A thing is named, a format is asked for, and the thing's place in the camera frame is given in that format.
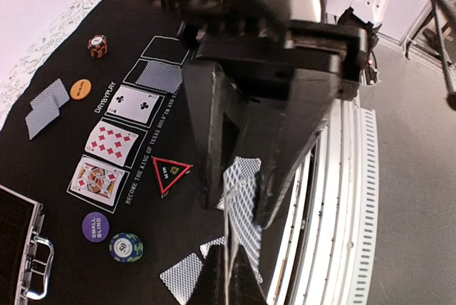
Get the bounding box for purple small blind button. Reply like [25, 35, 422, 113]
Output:
[82, 212, 110, 243]

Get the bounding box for face-up diamonds card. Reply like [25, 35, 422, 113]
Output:
[85, 120, 139, 167]

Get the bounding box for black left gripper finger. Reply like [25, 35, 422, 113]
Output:
[187, 237, 266, 305]

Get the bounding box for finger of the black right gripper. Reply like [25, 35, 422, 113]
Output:
[256, 96, 335, 229]
[182, 61, 246, 209]

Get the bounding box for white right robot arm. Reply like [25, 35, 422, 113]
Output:
[136, 0, 390, 227]

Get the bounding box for orange big blind button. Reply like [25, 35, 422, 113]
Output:
[70, 79, 92, 100]

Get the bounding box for black poker mat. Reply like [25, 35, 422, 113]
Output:
[0, 0, 321, 305]

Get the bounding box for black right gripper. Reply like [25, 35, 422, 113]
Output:
[143, 0, 378, 100]

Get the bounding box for orange black poker chips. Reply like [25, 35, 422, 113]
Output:
[88, 35, 108, 58]

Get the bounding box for aluminium poker chip case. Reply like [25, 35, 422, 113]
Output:
[1, 186, 55, 304]

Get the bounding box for face-up king card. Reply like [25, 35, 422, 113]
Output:
[69, 156, 129, 207]

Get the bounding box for red triangle all-in marker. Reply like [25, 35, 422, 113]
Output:
[152, 157, 192, 198]

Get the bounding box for green poker chip pile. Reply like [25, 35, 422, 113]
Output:
[109, 232, 144, 263]

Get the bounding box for face-up clubs card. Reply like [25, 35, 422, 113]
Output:
[106, 86, 162, 125]

